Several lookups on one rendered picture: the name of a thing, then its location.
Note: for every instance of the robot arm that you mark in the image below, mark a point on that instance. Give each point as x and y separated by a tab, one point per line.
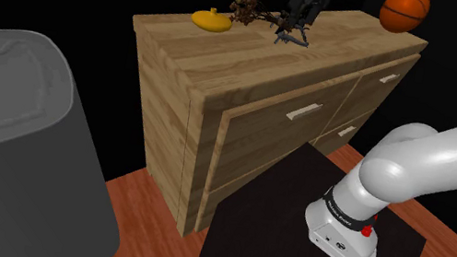
413	167

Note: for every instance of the grey toy figure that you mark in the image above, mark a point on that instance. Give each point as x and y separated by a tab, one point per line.
289	40

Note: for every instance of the dried brown flower bunch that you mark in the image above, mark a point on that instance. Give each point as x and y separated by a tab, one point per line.
244	9

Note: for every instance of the orange basketball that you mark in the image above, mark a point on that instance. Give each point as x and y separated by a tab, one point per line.
402	11

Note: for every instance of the yellow squat vase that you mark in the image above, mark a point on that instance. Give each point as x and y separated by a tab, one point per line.
211	21

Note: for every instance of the wooden chest of drawers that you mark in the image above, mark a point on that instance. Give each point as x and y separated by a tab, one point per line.
229	64

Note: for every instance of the black robot stand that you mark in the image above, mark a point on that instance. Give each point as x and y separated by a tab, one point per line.
268	225

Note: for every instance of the large grey rounded bin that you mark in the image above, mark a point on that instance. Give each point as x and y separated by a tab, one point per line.
3	144

